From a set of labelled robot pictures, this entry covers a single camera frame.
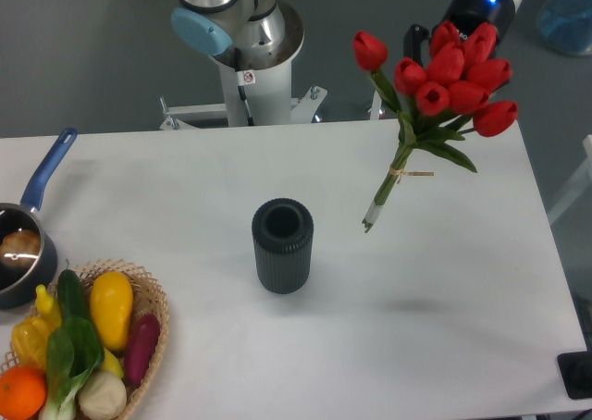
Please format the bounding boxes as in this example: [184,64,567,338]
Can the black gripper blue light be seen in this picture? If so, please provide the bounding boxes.
[403,0,515,66]

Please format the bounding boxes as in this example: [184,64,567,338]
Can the red tulip bouquet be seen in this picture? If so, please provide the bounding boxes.
[352,20,518,230]

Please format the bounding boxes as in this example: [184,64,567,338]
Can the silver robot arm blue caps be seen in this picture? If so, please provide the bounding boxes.
[171,0,523,71]

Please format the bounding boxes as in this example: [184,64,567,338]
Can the blue transparent container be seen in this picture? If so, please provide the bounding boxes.
[536,0,591,56]

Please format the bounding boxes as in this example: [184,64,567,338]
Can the dark ribbed cylindrical vase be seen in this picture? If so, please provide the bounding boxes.
[252,198,314,294]

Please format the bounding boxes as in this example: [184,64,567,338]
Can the black device at edge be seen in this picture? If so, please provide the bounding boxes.
[557,351,591,400]

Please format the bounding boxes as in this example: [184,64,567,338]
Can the woven wicker basket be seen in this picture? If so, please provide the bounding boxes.
[1,260,169,419]

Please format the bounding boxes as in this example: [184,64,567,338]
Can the purple eggplant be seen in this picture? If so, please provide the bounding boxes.
[124,314,161,387]

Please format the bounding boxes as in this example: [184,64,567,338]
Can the yellow squash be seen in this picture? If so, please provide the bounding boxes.
[89,270,133,352]

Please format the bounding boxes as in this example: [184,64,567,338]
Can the dark green cucumber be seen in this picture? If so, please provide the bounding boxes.
[57,269,92,321]

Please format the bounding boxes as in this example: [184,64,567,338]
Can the yellow banana piece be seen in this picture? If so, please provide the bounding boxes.
[100,348,124,379]

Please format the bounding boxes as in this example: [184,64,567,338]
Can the browned bun in pan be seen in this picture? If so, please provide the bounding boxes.
[1,229,41,269]

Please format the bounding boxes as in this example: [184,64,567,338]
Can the small yellow chili pepper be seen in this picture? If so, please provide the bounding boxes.
[35,284,62,329]

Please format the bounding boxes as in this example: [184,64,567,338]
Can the green bok choy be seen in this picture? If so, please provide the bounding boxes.
[39,316,104,419]

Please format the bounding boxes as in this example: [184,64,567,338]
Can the beige garlic bulb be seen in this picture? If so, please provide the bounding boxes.
[79,371,127,420]

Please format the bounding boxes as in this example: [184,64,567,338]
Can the yellow bell pepper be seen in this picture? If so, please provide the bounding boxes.
[11,315,52,371]

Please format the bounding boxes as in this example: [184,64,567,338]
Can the orange fruit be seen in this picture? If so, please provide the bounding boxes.
[1,365,47,419]

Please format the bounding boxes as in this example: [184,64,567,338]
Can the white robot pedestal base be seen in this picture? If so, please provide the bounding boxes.
[160,50,328,130]

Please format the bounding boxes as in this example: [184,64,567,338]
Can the blue handled saucepan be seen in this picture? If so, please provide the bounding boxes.
[1,128,78,309]

